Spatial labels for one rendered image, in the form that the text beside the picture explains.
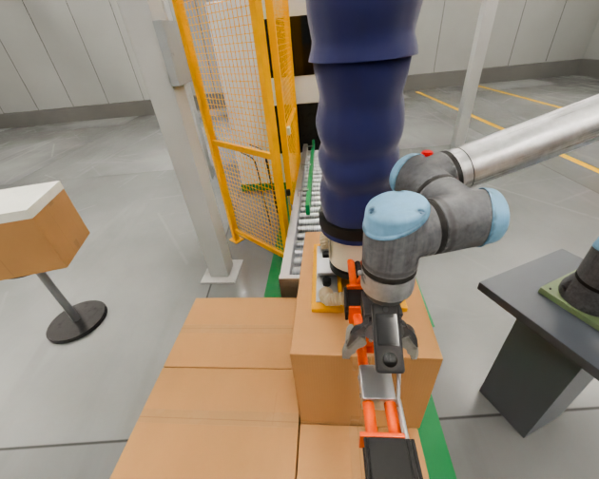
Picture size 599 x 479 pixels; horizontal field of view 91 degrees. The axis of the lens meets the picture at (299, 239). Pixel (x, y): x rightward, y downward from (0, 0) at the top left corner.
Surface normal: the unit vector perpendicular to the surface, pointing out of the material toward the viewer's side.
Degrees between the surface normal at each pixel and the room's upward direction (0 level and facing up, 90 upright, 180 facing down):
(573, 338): 0
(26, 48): 90
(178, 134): 90
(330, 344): 0
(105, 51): 90
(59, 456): 0
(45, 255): 90
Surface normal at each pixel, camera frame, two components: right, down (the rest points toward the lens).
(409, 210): -0.17, -0.80
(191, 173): -0.07, 0.58
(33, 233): 0.23, 0.55
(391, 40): 0.20, 0.20
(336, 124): -0.72, 0.25
